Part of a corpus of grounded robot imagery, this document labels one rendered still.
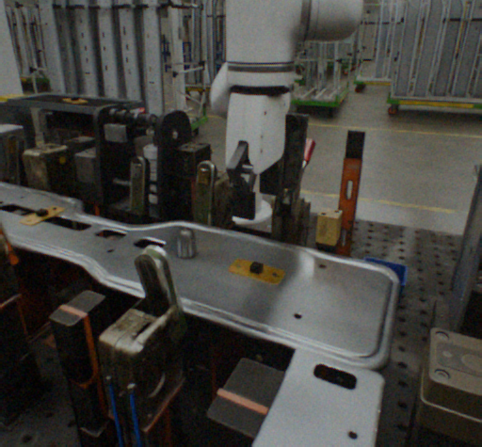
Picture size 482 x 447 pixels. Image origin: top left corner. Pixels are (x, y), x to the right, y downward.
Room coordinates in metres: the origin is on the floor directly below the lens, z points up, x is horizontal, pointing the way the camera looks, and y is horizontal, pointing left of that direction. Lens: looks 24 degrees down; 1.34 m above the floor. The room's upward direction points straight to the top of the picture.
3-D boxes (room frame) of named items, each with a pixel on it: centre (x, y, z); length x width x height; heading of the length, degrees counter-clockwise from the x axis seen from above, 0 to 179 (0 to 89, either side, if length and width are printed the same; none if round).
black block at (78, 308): (0.44, 0.22, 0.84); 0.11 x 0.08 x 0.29; 155
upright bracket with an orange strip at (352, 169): (0.61, -0.18, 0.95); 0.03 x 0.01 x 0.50; 65
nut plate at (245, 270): (0.51, -0.03, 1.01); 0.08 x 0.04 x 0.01; 64
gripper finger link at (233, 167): (0.47, -0.01, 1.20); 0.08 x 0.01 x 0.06; 154
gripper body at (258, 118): (0.51, -0.03, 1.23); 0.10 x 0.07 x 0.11; 154
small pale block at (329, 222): (0.59, -0.15, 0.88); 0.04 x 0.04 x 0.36; 65
